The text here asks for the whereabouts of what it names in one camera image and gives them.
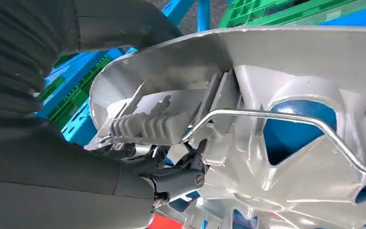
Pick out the red plastic object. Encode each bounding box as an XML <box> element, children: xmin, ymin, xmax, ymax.
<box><xmin>147</xmin><ymin>214</ymin><xmax>185</xmax><ymax>229</ymax></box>

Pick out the green plastic crate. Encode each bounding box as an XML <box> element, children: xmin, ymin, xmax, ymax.
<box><xmin>37</xmin><ymin>54</ymin><xmax>113</xmax><ymax>129</ymax></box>
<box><xmin>217</xmin><ymin>0</ymin><xmax>366</xmax><ymax>29</ymax></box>

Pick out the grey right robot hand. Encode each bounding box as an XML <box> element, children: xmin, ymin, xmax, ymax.
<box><xmin>0</xmin><ymin>0</ymin><xmax>209</xmax><ymax>229</ymax></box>

